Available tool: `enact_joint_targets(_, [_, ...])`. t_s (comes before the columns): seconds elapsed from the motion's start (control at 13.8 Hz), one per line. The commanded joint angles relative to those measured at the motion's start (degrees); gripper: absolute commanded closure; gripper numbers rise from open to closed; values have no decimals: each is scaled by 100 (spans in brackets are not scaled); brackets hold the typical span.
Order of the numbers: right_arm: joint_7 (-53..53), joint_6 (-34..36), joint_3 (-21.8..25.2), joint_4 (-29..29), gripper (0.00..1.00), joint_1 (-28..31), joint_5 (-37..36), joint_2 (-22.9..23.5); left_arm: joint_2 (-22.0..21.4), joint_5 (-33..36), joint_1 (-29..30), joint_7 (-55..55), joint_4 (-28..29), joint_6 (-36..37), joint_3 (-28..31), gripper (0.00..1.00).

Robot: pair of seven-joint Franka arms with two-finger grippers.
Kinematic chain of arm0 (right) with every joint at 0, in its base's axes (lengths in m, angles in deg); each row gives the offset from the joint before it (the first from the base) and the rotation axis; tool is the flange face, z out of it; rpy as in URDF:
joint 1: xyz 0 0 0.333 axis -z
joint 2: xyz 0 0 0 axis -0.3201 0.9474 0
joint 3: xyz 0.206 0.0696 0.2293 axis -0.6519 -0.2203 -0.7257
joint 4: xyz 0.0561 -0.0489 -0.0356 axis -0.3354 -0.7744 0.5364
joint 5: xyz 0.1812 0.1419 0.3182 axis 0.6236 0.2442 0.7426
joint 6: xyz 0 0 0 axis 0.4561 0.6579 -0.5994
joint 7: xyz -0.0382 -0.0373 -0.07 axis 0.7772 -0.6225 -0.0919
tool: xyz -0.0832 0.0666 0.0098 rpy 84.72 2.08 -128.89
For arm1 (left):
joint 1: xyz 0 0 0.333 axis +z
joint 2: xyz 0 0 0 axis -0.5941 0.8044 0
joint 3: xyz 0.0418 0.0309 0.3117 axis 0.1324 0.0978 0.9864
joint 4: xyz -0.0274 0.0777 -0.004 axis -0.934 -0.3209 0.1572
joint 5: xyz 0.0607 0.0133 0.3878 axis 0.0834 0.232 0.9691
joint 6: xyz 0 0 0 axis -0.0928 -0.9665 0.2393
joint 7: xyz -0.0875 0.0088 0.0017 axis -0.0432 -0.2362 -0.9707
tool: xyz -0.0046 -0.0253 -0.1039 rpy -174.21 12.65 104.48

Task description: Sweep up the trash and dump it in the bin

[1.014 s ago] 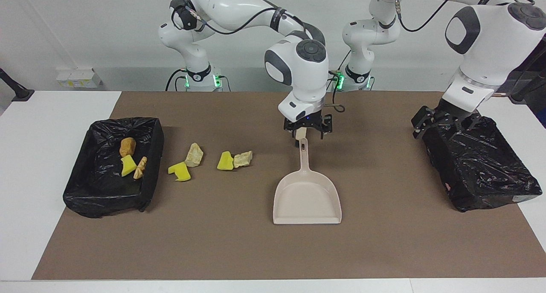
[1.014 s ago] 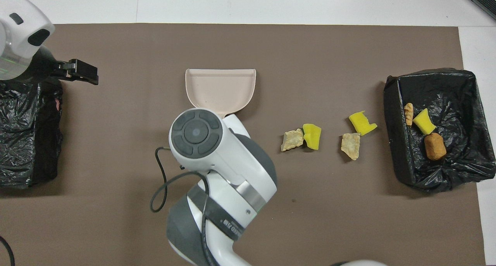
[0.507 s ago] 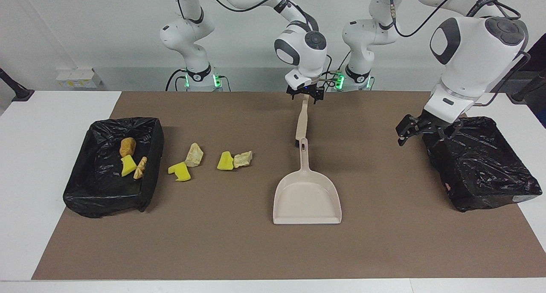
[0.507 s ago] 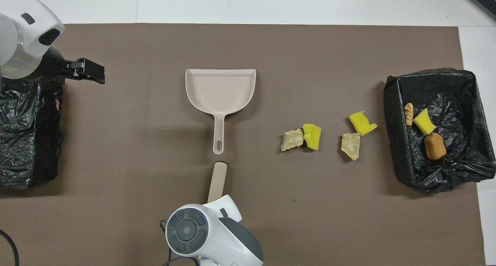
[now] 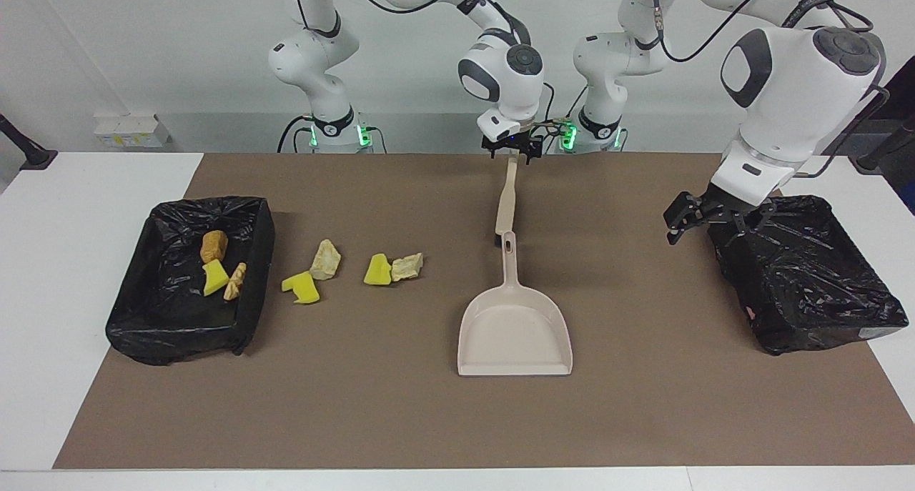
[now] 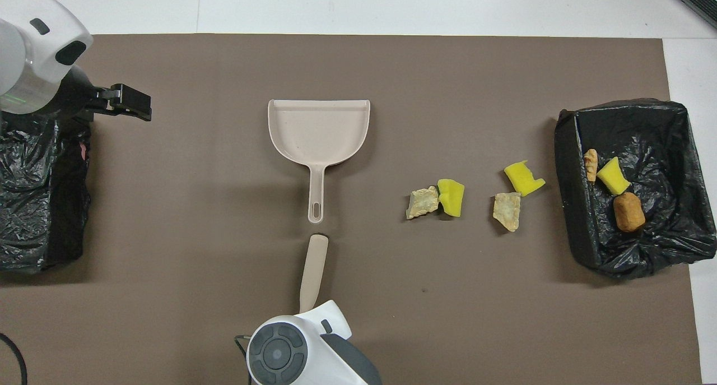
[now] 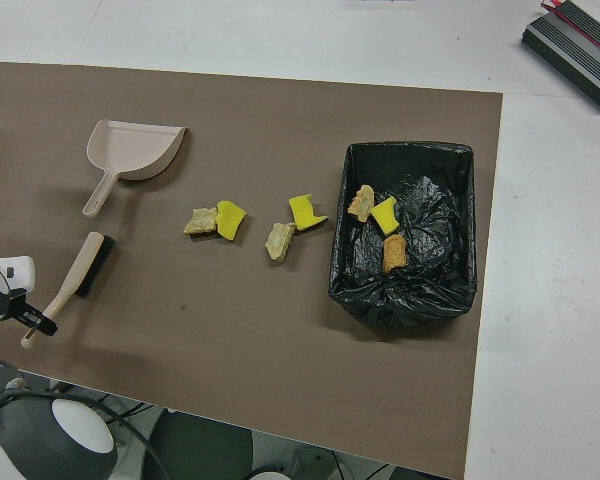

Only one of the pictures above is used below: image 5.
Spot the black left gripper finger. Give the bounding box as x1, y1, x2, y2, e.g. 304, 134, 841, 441
740, 199, 778, 236
663, 191, 716, 246

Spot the beige hand brush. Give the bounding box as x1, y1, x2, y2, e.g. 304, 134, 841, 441
495, 155, 519, 245

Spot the beige plastic dustpan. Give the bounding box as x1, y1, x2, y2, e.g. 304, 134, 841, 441
457, 232, 574, 377

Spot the striped toy croissant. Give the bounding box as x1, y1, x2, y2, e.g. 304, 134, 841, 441
224, 262, 247, 302

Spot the brown toy bread roll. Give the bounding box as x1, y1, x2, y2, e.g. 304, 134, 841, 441
199, 230, 229, 264

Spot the yellow green sponge piece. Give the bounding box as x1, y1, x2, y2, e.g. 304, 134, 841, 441
202, 259, 230, 297

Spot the bin with black trash bag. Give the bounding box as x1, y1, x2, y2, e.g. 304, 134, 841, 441
708, 194, 910, 356
106, 196, 277, 367

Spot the small beige foam chunk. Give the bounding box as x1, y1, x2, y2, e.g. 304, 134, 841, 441
391, 252, 425, 283

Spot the black clamp stand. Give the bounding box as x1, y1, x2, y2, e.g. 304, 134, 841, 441
0, 114, 58, 172
851, 116, 915, 174

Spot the yellow sponge wedge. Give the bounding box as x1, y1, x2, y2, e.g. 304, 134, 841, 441
363, 253, 392, 287

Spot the dark background panel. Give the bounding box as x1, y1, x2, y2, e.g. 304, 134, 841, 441
822, 55, 915, 156

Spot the large beige foam chunk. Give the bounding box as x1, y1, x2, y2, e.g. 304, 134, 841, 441
307, 239, 340, 280

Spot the notched yellow sponge piece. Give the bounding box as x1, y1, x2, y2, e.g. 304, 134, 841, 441
281, 272, 322, 305

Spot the brown table mat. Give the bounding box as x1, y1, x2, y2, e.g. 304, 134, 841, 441
54, 153, 915, 470

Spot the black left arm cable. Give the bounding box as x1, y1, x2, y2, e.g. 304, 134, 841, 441
652, 0, 891, 179

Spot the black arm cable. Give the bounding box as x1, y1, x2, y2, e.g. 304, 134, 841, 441
652, 0, 891, 179
347, 0, 557, 145

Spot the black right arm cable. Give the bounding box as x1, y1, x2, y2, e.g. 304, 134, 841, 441
347, 0, 557, 145

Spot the black right base cable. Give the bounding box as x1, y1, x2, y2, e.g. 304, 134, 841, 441
277, 114, 315, 154

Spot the white wall power box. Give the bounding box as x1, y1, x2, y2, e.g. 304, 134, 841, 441
93, 114, 171, 149

